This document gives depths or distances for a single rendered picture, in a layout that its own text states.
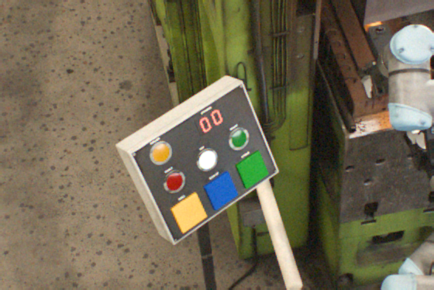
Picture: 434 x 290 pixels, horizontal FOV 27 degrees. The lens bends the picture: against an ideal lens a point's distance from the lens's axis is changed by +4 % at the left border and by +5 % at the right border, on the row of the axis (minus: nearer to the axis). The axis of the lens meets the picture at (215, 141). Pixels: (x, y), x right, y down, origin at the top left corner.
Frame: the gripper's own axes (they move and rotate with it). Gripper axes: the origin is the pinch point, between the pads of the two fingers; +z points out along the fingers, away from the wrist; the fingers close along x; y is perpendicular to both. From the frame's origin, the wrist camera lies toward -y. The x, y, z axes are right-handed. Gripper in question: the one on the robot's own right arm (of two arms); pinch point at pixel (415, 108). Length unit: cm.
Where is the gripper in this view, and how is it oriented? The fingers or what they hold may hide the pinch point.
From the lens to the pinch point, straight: 235.6
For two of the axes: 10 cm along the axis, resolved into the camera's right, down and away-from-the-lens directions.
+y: 0.8, 6.0, 7.9
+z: -2.1, -7.7, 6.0
